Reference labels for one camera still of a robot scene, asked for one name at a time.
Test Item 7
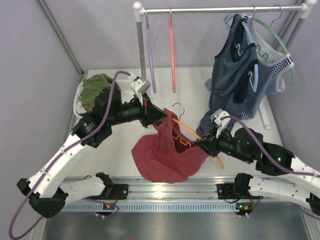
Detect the left rack upright pole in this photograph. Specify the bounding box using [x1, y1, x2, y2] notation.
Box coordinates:
[132, 1, 147, 81]

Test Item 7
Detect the silver clothes rack rod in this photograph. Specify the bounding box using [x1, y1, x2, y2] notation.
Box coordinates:
[139, 3, 308, 16]

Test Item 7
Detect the green garment in basket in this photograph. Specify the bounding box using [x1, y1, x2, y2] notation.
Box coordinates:
[80, 73, 113, 112]

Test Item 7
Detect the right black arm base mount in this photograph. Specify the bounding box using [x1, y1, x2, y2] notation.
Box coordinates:
[216, 183, 240, 204]

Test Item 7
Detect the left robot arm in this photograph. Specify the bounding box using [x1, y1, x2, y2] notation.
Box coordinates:
[17, 86, 167, 219]

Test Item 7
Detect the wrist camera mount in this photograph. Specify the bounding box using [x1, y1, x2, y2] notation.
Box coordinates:
[128, 72, 151, 97]
[210, 109, 231, 138]

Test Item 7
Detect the white perforated laundry basket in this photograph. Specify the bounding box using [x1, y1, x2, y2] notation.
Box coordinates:
[73, 79, 134, 119]

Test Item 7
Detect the right rack upright pole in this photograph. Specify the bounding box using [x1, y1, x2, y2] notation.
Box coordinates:
[279, 0, 320, 50]

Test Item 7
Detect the light blue slotted cable duct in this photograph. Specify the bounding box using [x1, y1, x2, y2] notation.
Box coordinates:
[62, 201, 253, 213]

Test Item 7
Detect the right rack base foot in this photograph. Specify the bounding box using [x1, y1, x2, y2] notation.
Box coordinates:
[258, 104, 272, 130]

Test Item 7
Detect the green hanger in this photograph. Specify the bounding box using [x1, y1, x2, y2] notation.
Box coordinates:
[247, 4, 296, 87]

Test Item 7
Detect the orange hanger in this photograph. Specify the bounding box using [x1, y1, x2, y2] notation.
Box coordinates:
[153, 102, 225, 170]

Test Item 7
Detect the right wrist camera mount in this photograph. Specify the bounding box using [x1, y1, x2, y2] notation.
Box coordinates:
[210, 109, 231, 138]

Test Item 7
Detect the rack upright pole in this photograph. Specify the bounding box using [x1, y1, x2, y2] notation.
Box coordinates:
[132, 1, 147, 81]
[279, 0, 320, 50]

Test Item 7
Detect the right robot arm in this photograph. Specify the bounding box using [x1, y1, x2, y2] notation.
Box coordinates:
[194, 127, 320, 215]

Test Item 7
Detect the purple hanger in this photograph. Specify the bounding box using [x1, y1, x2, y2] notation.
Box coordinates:
[145, 14, 157, 94]

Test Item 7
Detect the red tank top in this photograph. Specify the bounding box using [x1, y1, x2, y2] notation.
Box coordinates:
[131, 108, 209, 184]

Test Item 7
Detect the aluminium table edge rail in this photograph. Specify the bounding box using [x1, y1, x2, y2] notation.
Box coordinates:
[59, 176, 288, 201]

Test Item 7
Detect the dark blue tank top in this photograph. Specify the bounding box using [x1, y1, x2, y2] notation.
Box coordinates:
[196, 14, 258, 136]

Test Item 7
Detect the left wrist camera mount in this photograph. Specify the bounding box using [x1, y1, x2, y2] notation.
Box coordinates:
[128, 72, 151, 97]

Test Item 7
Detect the grey corner wall frame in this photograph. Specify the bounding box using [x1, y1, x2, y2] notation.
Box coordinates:
[35, 0, 84, 76]

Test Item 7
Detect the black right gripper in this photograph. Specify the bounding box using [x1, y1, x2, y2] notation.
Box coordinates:
[194, 124, 253, 164]

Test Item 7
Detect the light blue hanger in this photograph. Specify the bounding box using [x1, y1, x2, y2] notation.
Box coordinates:
[234, 13, 259, 93]

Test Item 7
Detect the pink hanger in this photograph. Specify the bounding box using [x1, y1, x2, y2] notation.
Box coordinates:
[168, 9, 177, 94]

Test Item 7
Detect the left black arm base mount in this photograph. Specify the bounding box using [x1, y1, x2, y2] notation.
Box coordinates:
[87, 184, 129, 200]

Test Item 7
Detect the blue white striped tank top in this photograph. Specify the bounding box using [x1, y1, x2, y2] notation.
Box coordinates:
[206, 15, 290, 120]

